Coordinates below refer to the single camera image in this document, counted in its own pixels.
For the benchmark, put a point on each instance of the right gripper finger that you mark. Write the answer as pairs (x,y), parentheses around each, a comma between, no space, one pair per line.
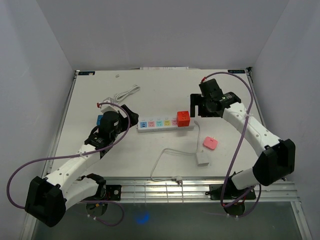
(196,100)
(204,112)

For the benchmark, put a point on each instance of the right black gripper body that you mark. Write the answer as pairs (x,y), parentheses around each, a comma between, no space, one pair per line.
(204,101)

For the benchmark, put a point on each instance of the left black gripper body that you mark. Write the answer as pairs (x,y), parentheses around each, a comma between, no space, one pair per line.
(122,126)

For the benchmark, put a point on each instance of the blue cube plug adapter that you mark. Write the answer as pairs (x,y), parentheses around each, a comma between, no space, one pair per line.
(98,121)

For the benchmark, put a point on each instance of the red cube socket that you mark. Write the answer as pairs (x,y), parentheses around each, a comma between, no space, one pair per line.
(183,119)

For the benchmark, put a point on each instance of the white multicolour power strip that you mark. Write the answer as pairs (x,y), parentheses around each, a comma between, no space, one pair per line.
(160,124)

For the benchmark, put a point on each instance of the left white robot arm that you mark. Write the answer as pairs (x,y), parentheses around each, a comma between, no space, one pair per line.
(49,198)

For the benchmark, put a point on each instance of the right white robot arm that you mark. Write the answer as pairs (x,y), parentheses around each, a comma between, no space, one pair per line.
(276,157)

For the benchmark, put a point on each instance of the pink flat plug adapter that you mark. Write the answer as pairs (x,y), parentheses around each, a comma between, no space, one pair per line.
(210,143)

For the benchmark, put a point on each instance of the white charger block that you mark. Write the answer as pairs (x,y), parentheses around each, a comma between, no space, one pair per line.
(202,159)

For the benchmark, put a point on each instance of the aluminium frame rail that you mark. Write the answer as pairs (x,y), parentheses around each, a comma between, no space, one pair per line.
(145,191)

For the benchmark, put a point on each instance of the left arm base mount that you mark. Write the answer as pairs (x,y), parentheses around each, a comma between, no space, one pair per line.
(107,191)

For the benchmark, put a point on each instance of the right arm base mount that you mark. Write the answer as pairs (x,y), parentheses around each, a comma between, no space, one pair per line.
(230,193)

